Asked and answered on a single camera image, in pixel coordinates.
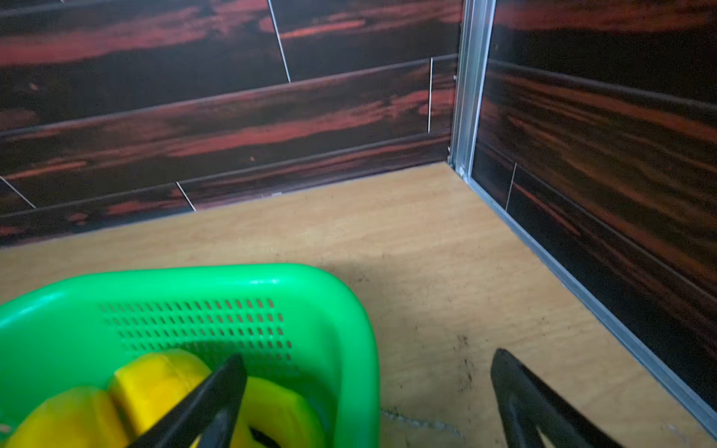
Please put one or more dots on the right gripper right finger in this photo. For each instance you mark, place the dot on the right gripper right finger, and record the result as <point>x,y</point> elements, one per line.
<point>531,411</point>

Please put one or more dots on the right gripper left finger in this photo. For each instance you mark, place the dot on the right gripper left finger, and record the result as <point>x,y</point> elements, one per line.
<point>207,416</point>

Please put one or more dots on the yellow fake banana bunch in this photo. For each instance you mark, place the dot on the yellow fake banana bunch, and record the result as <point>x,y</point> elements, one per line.
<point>145,390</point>

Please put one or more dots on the green plastic perforated basket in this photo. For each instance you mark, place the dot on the green plastic perforated basket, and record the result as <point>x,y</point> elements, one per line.
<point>293,324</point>

